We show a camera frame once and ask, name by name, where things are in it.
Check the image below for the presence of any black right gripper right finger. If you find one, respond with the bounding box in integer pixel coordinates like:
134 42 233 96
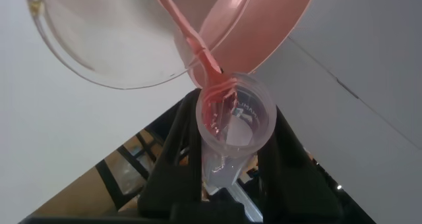
256 105 342 224

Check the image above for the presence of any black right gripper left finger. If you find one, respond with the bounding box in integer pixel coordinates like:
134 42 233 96
136 88 203 220

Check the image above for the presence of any test tube with red liquid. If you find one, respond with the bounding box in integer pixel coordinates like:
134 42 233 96
195 72 278 196

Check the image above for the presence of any clear glass beaker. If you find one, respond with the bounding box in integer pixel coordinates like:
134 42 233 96
23 0 258 90

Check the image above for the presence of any pink bowl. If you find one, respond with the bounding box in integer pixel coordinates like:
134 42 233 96
187 0 319 88

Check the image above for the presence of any black metal frame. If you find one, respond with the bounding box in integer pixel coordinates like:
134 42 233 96
94 128 169 211

